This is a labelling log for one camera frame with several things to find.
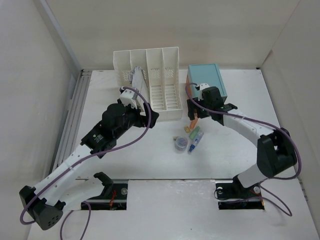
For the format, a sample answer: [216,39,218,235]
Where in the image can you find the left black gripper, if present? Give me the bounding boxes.
[114,99,158,139]

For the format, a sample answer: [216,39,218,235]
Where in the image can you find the orange highlighter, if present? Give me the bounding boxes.
[189,119,198,130]

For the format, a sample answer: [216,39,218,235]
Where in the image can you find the clear blue glue bottle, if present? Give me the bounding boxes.
[188,130,204,153]

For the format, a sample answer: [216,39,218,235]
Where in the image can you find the white spiral manual booklet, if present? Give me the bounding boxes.
[128,66,150,102]

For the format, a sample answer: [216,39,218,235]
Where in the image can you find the clear round pin container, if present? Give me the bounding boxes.
[174,136,189,152]

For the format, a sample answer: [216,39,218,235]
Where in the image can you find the teal orange drawer box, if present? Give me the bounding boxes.
[185,63,228,118]

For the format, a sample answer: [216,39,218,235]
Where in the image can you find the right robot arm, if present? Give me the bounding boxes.
[187,83,302,200]

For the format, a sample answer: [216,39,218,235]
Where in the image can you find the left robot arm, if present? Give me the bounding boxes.
[19,101,159,231]

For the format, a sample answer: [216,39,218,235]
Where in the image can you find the green highlighter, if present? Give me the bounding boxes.
[189,126,201,140]

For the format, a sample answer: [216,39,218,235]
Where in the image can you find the white file organizer rack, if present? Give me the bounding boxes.
[113,46,183,121]

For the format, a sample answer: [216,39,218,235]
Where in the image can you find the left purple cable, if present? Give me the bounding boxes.
[19,86,155,240]

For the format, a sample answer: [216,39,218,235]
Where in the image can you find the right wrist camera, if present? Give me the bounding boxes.
[195,83,210,101]

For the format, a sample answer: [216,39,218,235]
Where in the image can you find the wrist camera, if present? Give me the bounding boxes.
[195,83,210,101]
[119,86,139,109]

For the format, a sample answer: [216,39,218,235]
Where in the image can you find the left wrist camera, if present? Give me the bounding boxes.
[119,86,139,109]

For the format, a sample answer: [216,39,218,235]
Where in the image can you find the aluminium frame rail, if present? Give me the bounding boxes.
[34,0,92,173]

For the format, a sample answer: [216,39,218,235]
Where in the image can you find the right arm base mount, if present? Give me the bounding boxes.
[214,177,265,210]

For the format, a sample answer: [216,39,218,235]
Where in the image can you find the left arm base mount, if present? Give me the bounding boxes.
[87,172,129,211]

